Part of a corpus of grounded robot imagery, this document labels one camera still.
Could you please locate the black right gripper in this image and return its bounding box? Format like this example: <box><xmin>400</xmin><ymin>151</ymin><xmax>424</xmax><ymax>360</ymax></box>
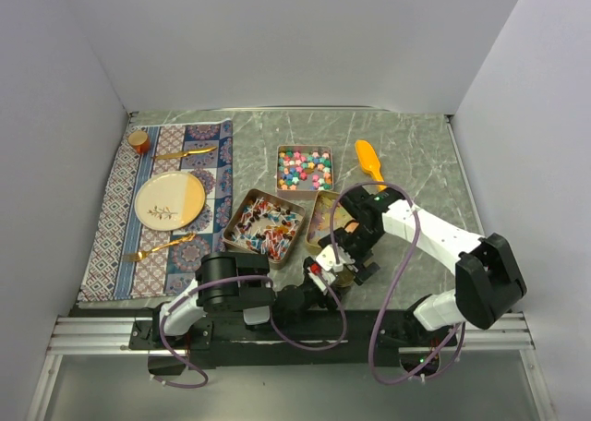
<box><xmin>319</xmin><ymin>224</ymin><xmax>383</xmax><ymax>285</ymax></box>

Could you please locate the round wooden jar lid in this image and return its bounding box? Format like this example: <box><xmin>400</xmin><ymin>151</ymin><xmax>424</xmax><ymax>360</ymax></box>
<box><xmin>332</xmin><ymin>272</ymin><xmax>355</xmax><ymax>288</ymax></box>

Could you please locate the gold tin of lollipops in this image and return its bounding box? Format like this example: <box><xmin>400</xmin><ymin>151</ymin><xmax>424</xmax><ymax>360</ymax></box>
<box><xmin>223</xmin><ymin>188</ymin><xmax>306</xmax><ymax>270</ymax></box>

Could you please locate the yellow plastic scoop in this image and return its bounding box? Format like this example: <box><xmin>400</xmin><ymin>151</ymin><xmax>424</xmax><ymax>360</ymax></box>
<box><xmin>355</xmin><ymin>139</ymin><xmax>383</xmax><ymax>182</ymax></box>

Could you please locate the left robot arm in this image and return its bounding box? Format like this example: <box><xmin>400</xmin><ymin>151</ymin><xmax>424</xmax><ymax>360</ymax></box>
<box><xmin>150</xmin><ymin>252</ymin><xmax>337</xmax><ymax>349</ymax></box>

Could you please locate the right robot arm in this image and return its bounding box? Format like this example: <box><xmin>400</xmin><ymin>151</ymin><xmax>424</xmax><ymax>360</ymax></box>
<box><xmin>328</xmin><ymin>186</ymin><xmax>527</xmax><ymax>346</ymax></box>

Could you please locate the yellow tin of popsicle candies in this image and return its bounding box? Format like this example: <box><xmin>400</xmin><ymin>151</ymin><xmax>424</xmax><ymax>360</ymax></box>
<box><xmin>305</xmin><ymin>190</ymin><xmax>339</xmax><ymax>255</ymax></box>

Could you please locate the pink tin of star candies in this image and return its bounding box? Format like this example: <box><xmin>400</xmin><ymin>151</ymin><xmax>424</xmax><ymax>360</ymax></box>
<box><xmin>276</xmin><ymin>145</ymin><xmax>335</xmax><ymax>198</ymax></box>

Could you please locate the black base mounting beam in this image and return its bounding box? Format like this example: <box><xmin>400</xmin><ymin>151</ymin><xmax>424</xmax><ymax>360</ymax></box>
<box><xmin>128</xmin><ymin>309</ymin><xmax>452</xmax><ymax>370</ymax></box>

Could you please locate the yellow round plate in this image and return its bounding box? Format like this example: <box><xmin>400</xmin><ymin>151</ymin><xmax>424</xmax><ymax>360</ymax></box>
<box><xmin>134</xmin><ymin>171</ymin><xmax>206</xmax><ymax>232</ymax></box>

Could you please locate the gold fork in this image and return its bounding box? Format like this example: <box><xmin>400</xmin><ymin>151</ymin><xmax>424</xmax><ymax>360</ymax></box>
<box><xmin>121</xmin><ymin>233</ymin><xmax>197</xmax><ymax>262</ymax></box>

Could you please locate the patterned mandala placemat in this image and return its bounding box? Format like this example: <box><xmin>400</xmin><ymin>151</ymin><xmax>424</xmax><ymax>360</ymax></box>
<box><xmin>78</xmin><ymin>119</ymin><xmax>233</xmax><ymax>303</ymax></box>

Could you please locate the gold knife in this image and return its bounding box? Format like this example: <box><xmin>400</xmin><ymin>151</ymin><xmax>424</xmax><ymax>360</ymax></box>
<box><xmin>152</xmin><ymin>146</ymin><xmax>217</xmax><ymax>161</ymax></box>

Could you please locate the orange cup with lid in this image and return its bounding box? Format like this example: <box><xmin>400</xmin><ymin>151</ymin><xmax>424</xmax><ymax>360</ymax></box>
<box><xmin>127</xmin><ymin>130</ymin><xmax>151</xmax><ymax>154</ymax></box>

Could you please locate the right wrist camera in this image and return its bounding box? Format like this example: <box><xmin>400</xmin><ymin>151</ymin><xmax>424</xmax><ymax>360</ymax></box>
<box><xmin>315</xmin><ymin>245</ymin><xmax>355</xmax><ymax>272</ymax></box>

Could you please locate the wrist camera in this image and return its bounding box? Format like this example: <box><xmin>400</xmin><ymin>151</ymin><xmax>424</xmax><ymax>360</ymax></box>
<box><xmin>303</xmin><ymin>257</ymin><xmax>337</xmax><ymax>295</ymax></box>
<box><xmin>315</xmin><ymin>245</ymin><xmax>355</xmax><ymax>272</ymax></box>

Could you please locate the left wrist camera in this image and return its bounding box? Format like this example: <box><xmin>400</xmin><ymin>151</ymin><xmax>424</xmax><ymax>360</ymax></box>
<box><xmin>303</xmin><ymin>257</ymin><xmax>337</xmax><ymax>295</ymax></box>

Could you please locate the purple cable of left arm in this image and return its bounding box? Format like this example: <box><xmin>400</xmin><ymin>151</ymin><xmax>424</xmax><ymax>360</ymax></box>
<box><xmin>158</xmin><ymin>275</ymin><xmax>348</xmax><ymax>388</ymax></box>

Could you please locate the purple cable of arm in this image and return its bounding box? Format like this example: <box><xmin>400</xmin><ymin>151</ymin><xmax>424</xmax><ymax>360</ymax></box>
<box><xmin>330</xmin><ymin>181</ymin><xmax>467</xmax><ymax>385</ymax></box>
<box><xmin>158</xmin><ymin>275</ymin><xmax>348</xmax><ymax>388</ymax></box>

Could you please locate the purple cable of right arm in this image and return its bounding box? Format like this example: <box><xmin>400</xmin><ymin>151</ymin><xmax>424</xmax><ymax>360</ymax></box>
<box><xmin>330</xmin><ymin>181</ymin><xmax>467</xmax><ymax>385</ymax></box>

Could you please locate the aluminium rail frame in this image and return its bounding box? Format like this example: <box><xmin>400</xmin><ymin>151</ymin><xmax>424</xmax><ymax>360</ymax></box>
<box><xmin>27</xmin><ymin>114</ymin><xmax>555</xmax><ymax>421</ymax></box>

